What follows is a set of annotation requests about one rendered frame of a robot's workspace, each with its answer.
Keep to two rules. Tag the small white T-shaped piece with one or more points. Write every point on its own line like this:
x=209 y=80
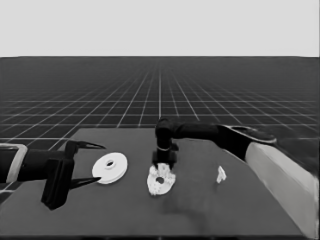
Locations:
x=221 y=175

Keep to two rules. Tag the large thick white disc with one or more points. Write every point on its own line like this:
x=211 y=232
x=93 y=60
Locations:
x=117 y=172

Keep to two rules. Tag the white round carrier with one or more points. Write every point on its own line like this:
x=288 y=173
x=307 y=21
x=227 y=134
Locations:
x=163 y=188

